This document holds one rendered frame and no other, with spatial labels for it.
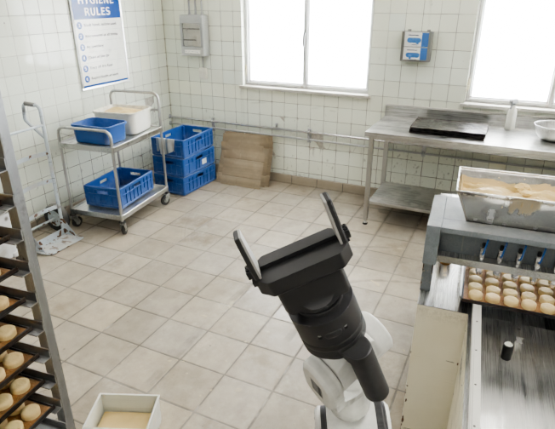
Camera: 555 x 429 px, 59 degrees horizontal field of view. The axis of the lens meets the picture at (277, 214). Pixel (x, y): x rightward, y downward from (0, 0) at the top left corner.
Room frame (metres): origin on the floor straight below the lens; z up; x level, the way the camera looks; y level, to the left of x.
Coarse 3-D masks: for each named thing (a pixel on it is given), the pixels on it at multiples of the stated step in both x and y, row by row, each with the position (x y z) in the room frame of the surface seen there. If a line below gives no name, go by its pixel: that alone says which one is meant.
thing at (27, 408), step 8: (24, 408) 1.06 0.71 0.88; (32, 408) 1.06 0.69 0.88; (40, 408) 1.08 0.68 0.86; (48, 408) 1.08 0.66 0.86; (16, 416) 1.04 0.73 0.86; (24, 416) 1.03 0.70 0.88; (32, 416) 1.03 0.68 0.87; (40, 416) 1.04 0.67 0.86; (0, 424) 1.00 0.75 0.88; (8, 424) 1.00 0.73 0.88; (16, 424) 1.00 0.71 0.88; (24, 424) 1.02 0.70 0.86; (32, 424) 1.02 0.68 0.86
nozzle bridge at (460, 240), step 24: (432, 216) 1.71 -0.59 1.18; (456, 216) 1.71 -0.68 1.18; (432, 240) 1.63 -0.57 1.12; (456, 240) 1.68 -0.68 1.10; (480, 240) 1.65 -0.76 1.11; (504, 240) 1.54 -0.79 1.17; (528, 240) 1.52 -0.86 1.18; (552, 240) 1.51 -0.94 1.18; (432, 264) 1.62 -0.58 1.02; (456, 264) 1.62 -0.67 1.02; (480, 264) 1.60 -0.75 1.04; (504, 264) 1.58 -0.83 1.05; (528, 264) 1.58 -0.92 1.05; (552, 264) 1.56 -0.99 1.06
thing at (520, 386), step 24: (504, 336) 1.43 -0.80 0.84; (528, 336) 1.43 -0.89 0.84; (552, 336) 1.43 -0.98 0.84; (504, 360) 1.30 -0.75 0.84; (528, 360) 1.30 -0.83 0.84; (552, 360) 1.30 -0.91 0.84; (456, 384) 1.47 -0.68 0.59; (504, 384) 1.19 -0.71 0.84; (528, 384) 1.19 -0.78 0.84; (552, 384) 1.19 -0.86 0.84; (456, 408) 1.28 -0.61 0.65; (480, 408) 1.10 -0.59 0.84; (504, 408) 1.10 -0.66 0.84; (528, 408) 1.10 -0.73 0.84; (552, 408) 1.10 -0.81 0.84
